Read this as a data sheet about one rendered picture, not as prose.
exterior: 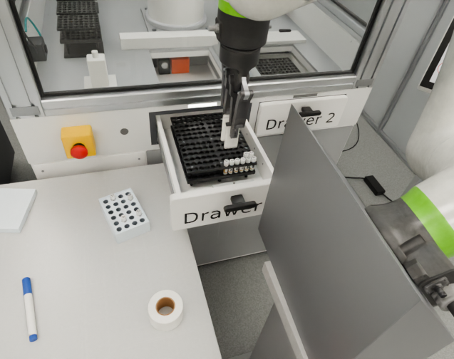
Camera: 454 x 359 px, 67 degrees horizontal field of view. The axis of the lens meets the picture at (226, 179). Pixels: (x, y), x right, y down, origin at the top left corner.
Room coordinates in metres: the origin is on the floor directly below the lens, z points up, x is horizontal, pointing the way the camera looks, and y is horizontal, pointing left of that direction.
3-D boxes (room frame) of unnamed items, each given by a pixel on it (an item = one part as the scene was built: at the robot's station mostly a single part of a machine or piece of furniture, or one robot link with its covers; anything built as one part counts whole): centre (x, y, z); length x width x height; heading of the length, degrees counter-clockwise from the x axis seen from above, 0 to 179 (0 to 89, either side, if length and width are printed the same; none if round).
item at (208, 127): (0.70, 0.05, 0.87); 0.22 x 0.18 x 0.06; 22
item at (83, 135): (0.65, 0.39, 0.88); 0.07 x 0.05 x 0.07; 112
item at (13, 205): (0.49, 0.52, 0.77); 0.13 x 0.09 x 0.02; 9
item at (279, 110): (0.91, -0.20, 0.87); 0.29 x 0.02 x 0.11; 112
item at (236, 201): (0.49, -0.03, 0.91); 0.07 x 0.04 x 0.01; 112
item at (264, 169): (0.71, 0.06, 0.86); 0.40 x 0.26 x 0.06; 22
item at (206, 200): (0.52, -0.02, 0.87); 0.29 x 0.02 x 0.11; 112
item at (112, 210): (0.51, 0.24, 0.78); 0.12 x 0.08 x 0.04; 37
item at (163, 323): (0.29, 0.09, 0.78); 0.07 x 0.07 x 0.04
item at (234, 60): (0.62, 0.01, 1.16); 0.08 x 0.07 x 0.09; 22
